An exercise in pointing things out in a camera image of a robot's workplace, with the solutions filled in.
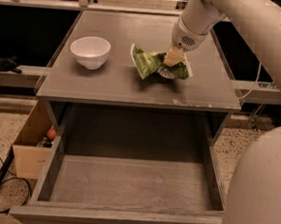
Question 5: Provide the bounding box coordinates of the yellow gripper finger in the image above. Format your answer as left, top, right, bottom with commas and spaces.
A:
163, 46, 185, 67

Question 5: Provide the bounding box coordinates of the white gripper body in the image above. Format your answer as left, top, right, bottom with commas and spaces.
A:
172, 17, 206, 51

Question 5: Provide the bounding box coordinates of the green jalapeno chip bag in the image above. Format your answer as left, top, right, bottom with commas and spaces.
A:
131, 44, 192, 80

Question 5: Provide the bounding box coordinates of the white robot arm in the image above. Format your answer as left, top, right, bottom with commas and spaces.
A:
172, 0, 281, 224

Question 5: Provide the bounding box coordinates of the open grey top drawer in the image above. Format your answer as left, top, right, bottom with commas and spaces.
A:
9, 98, 235, 224

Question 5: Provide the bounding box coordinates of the grey wooden cabinet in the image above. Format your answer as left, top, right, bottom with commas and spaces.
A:
28, 4, 250, 168

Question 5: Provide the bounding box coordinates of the white bowl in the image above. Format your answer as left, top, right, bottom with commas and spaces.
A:
70, 36, 110, 70

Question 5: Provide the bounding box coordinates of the orange ball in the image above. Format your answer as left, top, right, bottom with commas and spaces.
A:
47, 128, 56, 141

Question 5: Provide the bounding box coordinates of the cardboard box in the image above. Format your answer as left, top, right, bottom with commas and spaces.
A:
13, 101, 56, 179

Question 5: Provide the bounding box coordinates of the black object on ledge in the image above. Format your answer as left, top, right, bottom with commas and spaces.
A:
0, 56, 22, 74

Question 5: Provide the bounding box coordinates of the white hanging cable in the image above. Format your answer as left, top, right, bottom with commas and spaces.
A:
235, 60, 263, 103

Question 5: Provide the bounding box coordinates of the black floor cable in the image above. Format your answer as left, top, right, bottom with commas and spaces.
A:
0, 134, 38, 217

